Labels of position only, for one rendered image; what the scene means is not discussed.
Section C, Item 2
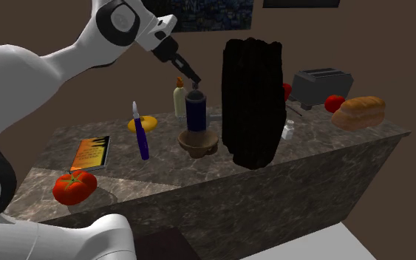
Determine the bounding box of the black wall picture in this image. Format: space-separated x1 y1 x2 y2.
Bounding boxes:
262 0 341 9

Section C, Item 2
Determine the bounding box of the grey toaster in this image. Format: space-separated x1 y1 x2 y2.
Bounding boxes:
287 67 355 111

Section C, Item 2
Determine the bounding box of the dark robot stand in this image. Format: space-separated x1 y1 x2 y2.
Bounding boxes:
132 226 202 260

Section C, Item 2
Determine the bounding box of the brown clay bowl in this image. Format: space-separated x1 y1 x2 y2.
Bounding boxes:
177 129 219 160

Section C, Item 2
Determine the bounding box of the brown bread loaf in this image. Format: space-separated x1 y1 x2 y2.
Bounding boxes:
330 95 387 132

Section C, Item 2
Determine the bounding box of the purple pen with white tip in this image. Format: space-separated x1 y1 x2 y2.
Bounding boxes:
132 100 151 162

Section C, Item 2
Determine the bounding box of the tall black block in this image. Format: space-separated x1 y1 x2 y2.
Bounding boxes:
221 37 288 171

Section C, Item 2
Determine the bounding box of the dark blue cylinder with black cap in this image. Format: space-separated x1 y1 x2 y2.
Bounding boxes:
185 89 208 133

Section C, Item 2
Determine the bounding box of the small red tomato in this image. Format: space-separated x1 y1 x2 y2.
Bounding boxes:
324 95 347 114

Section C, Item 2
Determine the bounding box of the pale bottle with orange cap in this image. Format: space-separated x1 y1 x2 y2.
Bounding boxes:
172 76 188 120

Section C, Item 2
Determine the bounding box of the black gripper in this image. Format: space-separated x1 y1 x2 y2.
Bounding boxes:
151 35 202 91

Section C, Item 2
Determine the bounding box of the white salt shaker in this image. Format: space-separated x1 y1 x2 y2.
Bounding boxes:
281 120 296 141

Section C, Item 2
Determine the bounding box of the orange and black book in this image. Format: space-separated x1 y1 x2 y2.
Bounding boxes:
69 135 112 174

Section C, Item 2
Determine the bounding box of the dark blue wall picture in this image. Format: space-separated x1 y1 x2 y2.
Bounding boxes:
140 0 255 34

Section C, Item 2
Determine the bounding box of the large red tomato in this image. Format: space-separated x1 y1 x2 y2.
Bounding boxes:
52 170 98 207

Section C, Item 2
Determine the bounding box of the thin dark stick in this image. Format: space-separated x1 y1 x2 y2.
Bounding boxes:
285 103 303 117

